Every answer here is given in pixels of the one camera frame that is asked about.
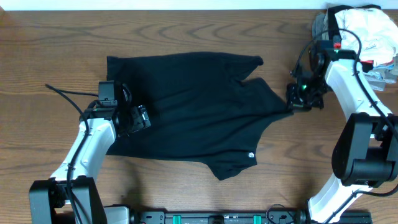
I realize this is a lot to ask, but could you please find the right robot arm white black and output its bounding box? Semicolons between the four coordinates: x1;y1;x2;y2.
287;45;397;223

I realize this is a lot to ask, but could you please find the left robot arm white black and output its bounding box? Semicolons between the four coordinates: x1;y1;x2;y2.
29;105;150;223

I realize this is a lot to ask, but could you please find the pile of clothes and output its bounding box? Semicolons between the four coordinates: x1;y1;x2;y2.
312;4;397;91

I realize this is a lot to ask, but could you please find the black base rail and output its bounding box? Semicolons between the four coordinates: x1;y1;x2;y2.
133;210;373;224

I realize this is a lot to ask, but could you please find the black t-shirt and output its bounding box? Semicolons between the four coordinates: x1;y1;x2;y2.
107;52;292;180

